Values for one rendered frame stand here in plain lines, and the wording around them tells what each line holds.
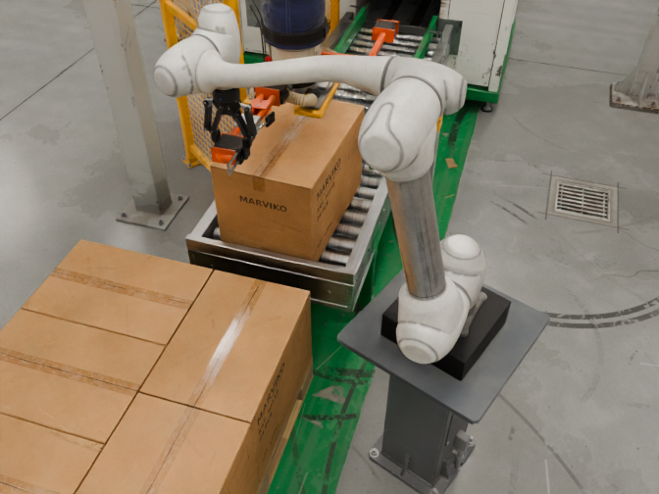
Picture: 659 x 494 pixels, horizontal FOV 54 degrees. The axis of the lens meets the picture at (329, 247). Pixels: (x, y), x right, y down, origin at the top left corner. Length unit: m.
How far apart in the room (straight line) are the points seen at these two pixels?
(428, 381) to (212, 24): 1.15
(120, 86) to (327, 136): 1.20
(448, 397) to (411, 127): 0.90
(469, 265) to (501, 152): 2.52
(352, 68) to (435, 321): 0.66
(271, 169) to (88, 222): 1.67
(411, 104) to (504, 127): 3.19
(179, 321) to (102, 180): 1.84
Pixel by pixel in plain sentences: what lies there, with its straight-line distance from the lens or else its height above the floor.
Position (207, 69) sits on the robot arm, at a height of 1.62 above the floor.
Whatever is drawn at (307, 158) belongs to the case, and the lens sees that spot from 2.44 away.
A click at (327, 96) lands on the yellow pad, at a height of 1.16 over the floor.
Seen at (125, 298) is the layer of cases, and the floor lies 0.54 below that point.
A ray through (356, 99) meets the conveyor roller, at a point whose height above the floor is 0.53.
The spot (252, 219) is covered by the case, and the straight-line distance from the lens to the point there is 2.50.
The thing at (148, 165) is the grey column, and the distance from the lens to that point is 3.54.
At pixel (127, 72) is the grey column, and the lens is 3.28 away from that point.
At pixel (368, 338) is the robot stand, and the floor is 0.75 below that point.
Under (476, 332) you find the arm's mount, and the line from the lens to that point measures 2.00.
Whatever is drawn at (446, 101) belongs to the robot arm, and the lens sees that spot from 1.48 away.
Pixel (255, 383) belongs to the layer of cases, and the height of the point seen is 0.54.
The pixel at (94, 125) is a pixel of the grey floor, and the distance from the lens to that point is 4.66.
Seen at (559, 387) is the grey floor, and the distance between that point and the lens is 3.03.
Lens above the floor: 2.34
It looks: 43 degrees down
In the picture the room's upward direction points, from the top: straight up
